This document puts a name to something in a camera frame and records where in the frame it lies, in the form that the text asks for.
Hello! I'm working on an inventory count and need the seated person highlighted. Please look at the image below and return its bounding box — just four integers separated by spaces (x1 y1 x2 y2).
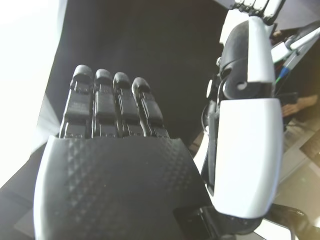
281 94 318 125

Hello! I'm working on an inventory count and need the grey plug with green cable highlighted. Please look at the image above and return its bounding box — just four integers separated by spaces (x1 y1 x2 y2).
274 53 302 87

